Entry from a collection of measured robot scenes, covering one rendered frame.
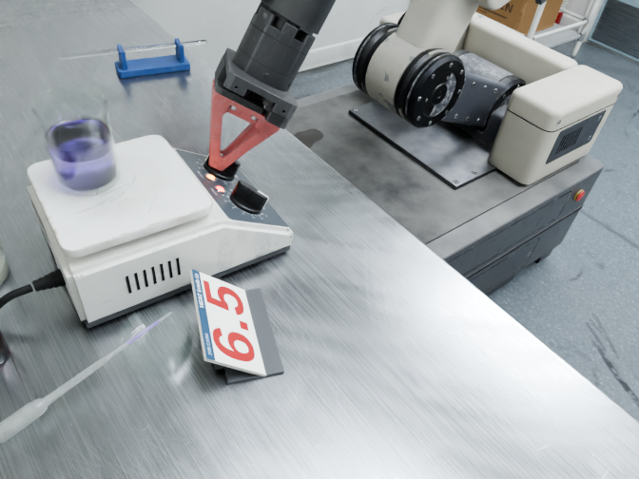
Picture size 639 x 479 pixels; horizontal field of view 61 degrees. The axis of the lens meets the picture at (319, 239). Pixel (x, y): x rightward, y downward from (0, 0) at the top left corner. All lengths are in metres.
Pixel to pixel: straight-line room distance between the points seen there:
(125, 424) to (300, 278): 0.19
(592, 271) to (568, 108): 0.68
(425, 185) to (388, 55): 0.31
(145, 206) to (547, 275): 1.46
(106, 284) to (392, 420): 0.24
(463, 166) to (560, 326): 0.54
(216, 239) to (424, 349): 0.20
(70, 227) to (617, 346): 1.47
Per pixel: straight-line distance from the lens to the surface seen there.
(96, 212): 0.45
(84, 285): 0.44
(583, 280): 1.81
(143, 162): 0.50
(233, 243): 0.48
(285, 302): 0.49
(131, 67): 0.83
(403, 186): 1.29
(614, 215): 2.14
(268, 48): 0.49
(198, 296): 0.44
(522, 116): 1.34
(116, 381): 0.45
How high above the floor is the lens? 1.13
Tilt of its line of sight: 43 degrees down
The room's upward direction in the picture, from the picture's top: 7 degrees clockwise
